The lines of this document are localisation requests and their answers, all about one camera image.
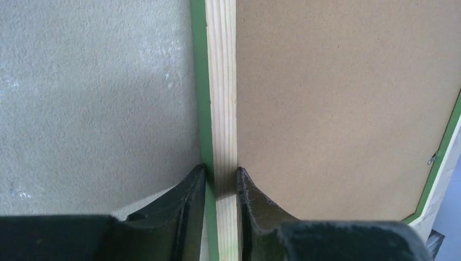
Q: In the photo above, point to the green picture frame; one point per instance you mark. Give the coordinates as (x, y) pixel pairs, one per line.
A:
(344, 113)

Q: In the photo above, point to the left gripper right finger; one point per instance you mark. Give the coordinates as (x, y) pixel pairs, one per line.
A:
(259, 218)

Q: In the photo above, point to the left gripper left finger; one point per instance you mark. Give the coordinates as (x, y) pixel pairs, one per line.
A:
(169, 228)

